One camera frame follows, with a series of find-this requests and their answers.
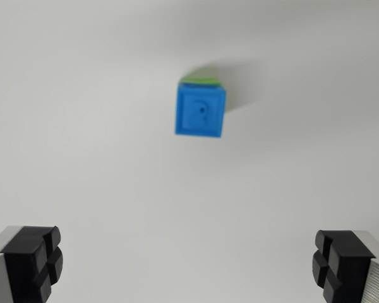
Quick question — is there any green plastic cube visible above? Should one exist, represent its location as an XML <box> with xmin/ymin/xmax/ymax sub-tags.
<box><xmin>179</xmin><ymin>67</ymin><xmax>224</xmax><ymax>86</ymax></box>

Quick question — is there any black silver gripper right finger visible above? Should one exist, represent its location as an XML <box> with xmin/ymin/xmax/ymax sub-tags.
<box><xmin>311</xmin><ymin>229</ymin><xmax>379</xmax><ymax>303</ymax></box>

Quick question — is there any black silver gripper left finger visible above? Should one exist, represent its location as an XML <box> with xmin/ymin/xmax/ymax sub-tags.
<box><xmin>0</xmin><ymin>225</ymin><xmax>64</xmax><ymax>303</ymax></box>

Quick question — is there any blue plastic cube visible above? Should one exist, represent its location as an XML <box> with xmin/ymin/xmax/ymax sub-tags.
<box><xmin>174</xmin><ymin>81</ymin><xmax>227</xmax><ymax>139</ymax></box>

